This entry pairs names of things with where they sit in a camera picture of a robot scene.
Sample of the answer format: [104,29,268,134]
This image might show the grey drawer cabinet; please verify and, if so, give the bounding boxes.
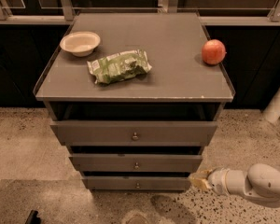
[35,13,234,181]

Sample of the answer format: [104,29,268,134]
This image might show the grey bottom drawer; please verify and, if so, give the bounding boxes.
[83,176,190,191]

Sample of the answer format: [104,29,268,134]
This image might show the grey top drawer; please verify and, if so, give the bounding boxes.
[51,120,217,147]

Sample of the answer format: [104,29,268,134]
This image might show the red apple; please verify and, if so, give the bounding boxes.
[202,39,226,65]

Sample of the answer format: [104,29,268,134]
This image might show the white cylindrical post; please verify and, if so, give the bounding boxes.
[263,88,280,123]

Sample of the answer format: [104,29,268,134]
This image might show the green chip bag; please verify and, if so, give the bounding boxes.
[87,49,152,84]

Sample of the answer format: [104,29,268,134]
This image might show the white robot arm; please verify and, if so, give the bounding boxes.
[189,163,280,208]

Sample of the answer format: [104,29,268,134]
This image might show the grey drawer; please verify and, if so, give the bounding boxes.
[69,154,203,173]
[83,176,190,191]
[51,120,217,147]

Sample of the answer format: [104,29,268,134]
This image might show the metal railing frame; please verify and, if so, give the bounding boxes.
[0,0,280,26]

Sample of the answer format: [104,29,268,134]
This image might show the white paper bowl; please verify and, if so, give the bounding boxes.
[60,32,101,57]

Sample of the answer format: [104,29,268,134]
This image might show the black object at floor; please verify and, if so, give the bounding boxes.
[25,210,41,224]

